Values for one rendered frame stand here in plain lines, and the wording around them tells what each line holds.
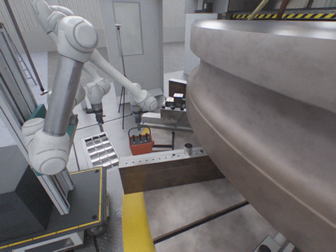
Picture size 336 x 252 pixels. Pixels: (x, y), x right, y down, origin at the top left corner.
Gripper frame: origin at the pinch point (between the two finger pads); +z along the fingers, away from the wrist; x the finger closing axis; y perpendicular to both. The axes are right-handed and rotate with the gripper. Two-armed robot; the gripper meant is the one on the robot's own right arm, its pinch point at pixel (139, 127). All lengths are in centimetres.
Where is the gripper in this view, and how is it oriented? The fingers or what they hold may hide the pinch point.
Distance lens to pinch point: 145.2
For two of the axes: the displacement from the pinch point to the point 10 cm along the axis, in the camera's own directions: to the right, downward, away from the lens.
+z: 0.0, 8.4, 5.4
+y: -9.7, 1.3, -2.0
